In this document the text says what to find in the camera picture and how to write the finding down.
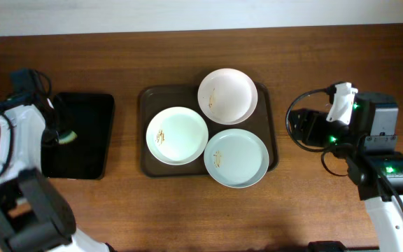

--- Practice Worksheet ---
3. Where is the green yellow sponge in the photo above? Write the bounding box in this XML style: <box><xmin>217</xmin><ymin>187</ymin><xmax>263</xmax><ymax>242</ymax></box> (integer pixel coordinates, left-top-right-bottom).
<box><xmin>58</xmin><ymin>130</ymin><xmax>78</xmax><ymax>145</ymax></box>

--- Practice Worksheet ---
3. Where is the brown plastic serving tray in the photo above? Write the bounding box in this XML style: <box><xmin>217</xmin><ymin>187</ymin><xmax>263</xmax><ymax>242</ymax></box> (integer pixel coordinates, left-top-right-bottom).
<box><xmin>138</xmin><ymin>83</ymin><xmax>278</xmax><ymax>178</ymax></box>

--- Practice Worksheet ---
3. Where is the black rectangular tray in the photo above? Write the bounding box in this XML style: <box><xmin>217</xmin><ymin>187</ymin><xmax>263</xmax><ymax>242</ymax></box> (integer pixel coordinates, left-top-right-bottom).
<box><xmin>41</xmin><ymin>92</ymin><xmax>115</xmax><ymax>180</ymax></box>

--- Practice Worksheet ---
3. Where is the pale blue plate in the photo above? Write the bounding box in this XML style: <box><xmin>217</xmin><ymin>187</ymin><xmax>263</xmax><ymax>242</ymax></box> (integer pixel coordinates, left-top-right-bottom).
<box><xmin>204</xmin><ymin>129</ymin><xmax>270</xmax><ymax>188</ymax></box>

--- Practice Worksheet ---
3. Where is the white plate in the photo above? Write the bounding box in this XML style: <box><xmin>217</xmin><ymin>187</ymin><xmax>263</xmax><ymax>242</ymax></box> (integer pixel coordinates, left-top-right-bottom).
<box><xmin>197</xmin><ymin>68</ymin><xmax>258</xmax><ymax>125</ymax></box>
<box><xmin>145</xmin><ymin>106</ymin><xmax>208</xmax><ymax>166</ymax></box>

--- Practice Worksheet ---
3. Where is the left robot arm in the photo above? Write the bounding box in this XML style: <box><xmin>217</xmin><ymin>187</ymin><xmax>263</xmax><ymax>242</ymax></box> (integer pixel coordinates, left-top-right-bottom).
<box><xmin>0</xmin><ymin>69</ymin><xmax>113</xmax><ymax>252</ymax></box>

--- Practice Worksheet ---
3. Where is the white plate top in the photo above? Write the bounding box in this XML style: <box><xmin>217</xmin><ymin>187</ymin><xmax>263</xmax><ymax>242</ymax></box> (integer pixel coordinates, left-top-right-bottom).
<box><xmin>197</xmin><ymin>68</ymin><xmax>258</xmax><ymax>125</ymax></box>

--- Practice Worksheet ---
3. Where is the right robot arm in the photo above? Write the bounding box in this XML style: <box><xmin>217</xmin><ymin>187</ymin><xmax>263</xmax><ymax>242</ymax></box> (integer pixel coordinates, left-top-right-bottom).
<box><xmin>285</xmin><ymin>90</ymin><xmax>403</xmax><ymax>251</ymax></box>

